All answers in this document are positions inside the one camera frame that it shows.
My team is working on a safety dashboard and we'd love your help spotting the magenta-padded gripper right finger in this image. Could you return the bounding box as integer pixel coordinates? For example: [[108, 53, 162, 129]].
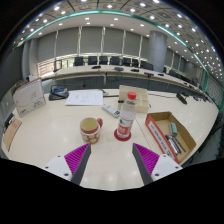
[[131, 142, 184, 186]]

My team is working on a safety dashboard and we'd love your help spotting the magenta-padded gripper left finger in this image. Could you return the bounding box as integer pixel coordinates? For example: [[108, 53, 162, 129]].
[[40, 142, 92, 186]]

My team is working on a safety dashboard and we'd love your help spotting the clear red-capped water bottle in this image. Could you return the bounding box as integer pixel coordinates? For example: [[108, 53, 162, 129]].
[[116, 91, 138, 140]]

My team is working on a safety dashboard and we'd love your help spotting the silver black-capped marker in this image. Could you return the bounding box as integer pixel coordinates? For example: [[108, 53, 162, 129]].
[[164, 134, 179, 156]]

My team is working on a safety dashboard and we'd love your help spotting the red and cream mug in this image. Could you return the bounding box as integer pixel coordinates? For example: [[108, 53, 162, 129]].
[[79, 117, 104, 145]]

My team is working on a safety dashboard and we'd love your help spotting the flat round red coaster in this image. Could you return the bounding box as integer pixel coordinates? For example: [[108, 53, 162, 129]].
[[113, 128, 132, 142]]

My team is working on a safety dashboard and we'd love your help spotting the black marker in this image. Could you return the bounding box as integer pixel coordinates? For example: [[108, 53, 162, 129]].
[[169, 135, 183, 155]]

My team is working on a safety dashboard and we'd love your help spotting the thin black pen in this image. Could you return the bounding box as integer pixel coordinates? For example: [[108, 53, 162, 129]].
[[174, 135, 187, 154]]

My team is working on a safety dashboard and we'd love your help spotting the green whiteboard eraser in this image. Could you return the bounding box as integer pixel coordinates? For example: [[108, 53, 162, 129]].
[[168, 121, 179, 137]]

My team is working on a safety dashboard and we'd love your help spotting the open red-sided cardboard box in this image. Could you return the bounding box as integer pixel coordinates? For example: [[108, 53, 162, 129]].
[[144, 111, 198, 164]]

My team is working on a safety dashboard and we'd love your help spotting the small beige cardboard box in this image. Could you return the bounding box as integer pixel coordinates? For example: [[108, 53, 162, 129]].
[[118, 84, 150, 114]]

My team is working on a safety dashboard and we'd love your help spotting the white paper sheet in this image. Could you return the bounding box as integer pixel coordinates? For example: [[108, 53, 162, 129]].
[[64, 89, 104, 107]]

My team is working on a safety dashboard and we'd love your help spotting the black desk phone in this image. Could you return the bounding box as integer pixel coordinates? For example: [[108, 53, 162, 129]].
[[48, 84, 70, 101]]

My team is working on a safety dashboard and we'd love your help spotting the black desk microphone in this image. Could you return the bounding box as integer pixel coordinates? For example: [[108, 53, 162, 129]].
[[175, 92, 189, 105]]

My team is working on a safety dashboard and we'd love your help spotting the flat brown cardboard sheet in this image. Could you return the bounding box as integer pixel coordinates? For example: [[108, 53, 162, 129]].
[[2, 117, 23, 153]]

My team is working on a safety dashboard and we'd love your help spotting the large white printed carton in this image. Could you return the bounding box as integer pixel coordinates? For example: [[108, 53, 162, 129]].
[[12, 78, 47, 118]]

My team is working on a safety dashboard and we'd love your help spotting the black flat device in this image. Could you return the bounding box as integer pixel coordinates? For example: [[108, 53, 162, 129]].
[[3, 112, 16, 129]]

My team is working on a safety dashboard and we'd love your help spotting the group of ceiling lights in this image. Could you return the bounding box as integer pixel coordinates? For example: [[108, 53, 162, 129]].
[[13, 0, 224, 78]]

